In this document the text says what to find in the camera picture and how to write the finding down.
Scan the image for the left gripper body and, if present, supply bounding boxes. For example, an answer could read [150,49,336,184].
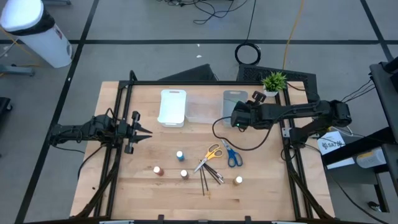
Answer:
[116,111,141,155]

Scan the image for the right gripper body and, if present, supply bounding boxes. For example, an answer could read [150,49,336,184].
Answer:
[230,101,259,130]

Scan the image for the blue handled scissors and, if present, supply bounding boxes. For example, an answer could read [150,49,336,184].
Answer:
[220,139,244,168]

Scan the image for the small green potted plant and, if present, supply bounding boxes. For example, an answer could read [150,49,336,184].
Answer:
[261,71,289,98]

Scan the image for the yellow handled scissors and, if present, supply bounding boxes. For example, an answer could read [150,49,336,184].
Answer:
[193,142,224,174]

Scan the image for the grey plastic bin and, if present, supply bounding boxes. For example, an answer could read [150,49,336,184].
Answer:
[222,90,249,128]

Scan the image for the white plastic bin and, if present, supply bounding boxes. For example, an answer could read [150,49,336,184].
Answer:
[157,89,188,128]

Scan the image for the clear plastic bin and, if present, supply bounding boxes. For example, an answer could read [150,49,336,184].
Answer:
[185,93,224,124]

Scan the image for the printed white paper sheet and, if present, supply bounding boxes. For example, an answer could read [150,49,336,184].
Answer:
[317,130,346,156]

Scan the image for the white trash can black liner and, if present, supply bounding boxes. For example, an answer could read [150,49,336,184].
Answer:
[0,0,73,68]

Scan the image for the grey metal stand base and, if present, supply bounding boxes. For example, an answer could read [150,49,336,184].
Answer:
[0,63,35,77]

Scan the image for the white device yellow label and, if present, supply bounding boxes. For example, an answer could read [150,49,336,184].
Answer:
[356,147,387,169]

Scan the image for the black side cart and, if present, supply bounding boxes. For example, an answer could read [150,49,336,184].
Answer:
[322,55,398,214]

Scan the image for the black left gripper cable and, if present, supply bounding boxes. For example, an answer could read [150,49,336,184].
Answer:
[104,107,125,125]

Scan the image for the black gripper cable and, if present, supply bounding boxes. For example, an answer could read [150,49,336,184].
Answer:
[104,107,125,125]
[212,115,280,152]

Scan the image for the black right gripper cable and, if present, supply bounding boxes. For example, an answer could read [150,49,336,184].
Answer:
[212,115,280,152]

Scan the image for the black left arm base cable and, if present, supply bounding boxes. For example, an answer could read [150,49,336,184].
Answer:
[76,144,106,180]

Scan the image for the coiled black floor cable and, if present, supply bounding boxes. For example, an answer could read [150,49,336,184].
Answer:
[234,0,262,66]

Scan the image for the black aluminium table frame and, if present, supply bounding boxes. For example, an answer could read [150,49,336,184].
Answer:
[74,70,335,224]

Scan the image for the yellow floor cable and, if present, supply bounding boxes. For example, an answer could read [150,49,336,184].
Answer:
[281,0,305,70]

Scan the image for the tangled black floor cables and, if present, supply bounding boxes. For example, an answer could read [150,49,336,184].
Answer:
[157,0,249,25]

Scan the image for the black cables to cart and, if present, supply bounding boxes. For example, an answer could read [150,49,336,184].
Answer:
[340,78,376,104]

